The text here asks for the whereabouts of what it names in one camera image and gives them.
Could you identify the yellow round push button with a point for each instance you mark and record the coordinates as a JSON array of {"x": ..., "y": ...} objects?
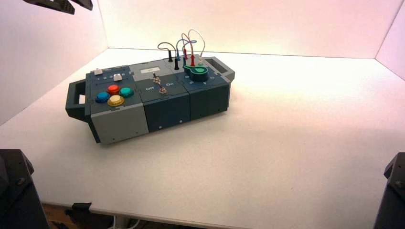
[{"x": 115, "y": 100}]

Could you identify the white slider key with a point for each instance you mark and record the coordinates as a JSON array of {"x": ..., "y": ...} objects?
[
  {"x": 117, "y": 77},
  {"x": 98, "y": 71}
]

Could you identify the green round push button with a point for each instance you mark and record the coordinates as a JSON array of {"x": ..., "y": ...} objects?
[{"x": 126, "y": 92}]

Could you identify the white display label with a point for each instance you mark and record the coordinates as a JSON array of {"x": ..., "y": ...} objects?
[{"x": 150, "y": 70}]

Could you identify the red round push button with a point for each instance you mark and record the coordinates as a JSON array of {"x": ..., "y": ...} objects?
[{"x": 113, "y": 89}]

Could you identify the metal toggle switch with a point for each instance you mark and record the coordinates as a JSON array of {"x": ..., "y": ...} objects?
[
  {"x": 162, "y": 90},
  {"x": 155, "y": 77}
]

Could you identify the blue round push button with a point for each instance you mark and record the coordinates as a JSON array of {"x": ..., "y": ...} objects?
[{"x": 102, "y": 96}]

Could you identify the green rotary knob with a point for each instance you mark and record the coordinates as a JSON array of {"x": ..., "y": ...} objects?
[{"x": 196, "y": 74}]

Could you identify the black table clamp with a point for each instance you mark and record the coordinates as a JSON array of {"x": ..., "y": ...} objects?
[{"x": 82, "y": 211}]

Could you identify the grey and teal control box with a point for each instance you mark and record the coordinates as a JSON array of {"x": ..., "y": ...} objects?
[{"x": 164, "y": 110}]

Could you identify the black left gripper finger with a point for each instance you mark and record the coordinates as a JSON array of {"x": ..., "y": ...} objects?
[
  {"x": 53, "y": 4},
  {"x": 84, "y": 3}
]

